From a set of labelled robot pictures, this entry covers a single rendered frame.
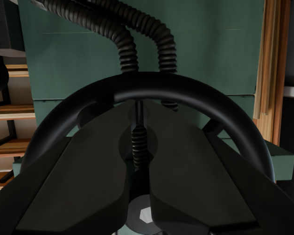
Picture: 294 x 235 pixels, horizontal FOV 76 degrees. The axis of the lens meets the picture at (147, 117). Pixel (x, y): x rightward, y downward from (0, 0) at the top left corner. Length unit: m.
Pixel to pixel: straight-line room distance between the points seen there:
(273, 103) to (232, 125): 1.68
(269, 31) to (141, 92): 1.65
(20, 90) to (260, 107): 2.97
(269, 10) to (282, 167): 1.46
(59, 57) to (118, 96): 0.24
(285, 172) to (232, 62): 0.27
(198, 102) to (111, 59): 0.23
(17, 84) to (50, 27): 2.86
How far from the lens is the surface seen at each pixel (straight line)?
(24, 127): 3.32
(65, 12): 0.29
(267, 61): 1.78
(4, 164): 3.67
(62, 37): 0.40
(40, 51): 0.42
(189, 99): 0.19
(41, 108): 0.42
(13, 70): 2.79
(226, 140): 0.43
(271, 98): 1.88
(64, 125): 0.20
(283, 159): 0.50
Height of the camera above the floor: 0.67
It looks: 12 degrees up
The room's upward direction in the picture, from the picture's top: 179 degrees clockwise
